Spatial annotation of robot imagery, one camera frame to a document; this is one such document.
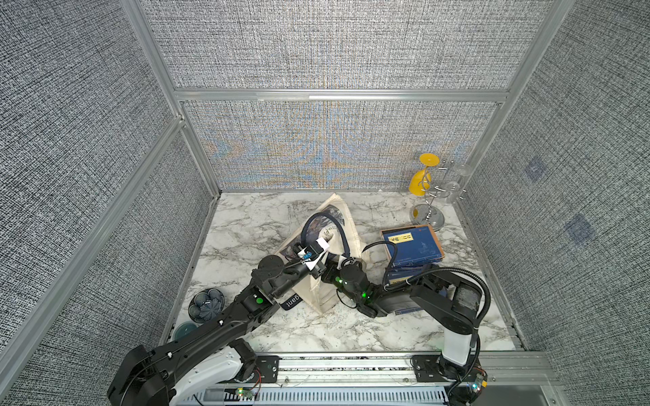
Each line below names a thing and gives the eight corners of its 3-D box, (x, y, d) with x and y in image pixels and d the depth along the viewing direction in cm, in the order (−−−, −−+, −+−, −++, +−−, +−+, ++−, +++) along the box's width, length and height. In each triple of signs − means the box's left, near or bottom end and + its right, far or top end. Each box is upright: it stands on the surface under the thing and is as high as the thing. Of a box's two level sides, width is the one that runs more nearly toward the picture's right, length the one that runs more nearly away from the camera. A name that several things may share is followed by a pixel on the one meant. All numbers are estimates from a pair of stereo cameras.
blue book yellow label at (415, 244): (389, 273, 95) (394, 261, 89) (378, 242, 104) (382, 229, 97) (437, 266, 97) (446, 254, 91) (423, 236, 106) (429, 223, 99)
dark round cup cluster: (192, 322, 85) (185, 316, 80) (201, 294, 90) (194, 288, 86) (220, 322, 85) (214, 316, 80) (227, 294, 90) (221, 288, 86)
